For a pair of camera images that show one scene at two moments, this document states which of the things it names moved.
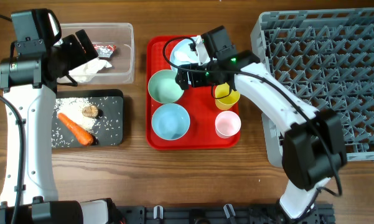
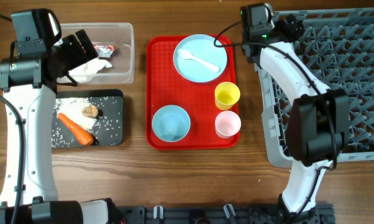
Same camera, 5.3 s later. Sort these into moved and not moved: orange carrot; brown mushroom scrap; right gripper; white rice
Moved: right gripper
Not moved: white rice; orange carrot; brown mushroom scrap
